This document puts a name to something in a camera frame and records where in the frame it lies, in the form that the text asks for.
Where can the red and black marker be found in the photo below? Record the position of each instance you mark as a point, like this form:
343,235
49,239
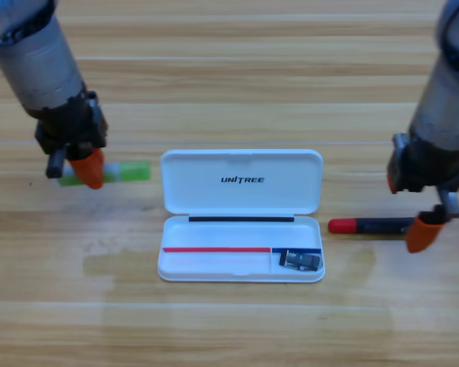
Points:
367,225

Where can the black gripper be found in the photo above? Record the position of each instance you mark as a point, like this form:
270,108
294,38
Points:
424,168
72,126

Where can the green and white highlighter pen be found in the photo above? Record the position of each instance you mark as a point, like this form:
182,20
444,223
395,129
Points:
132,171

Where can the white Unitree pencil case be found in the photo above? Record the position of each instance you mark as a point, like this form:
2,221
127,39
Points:
241,214

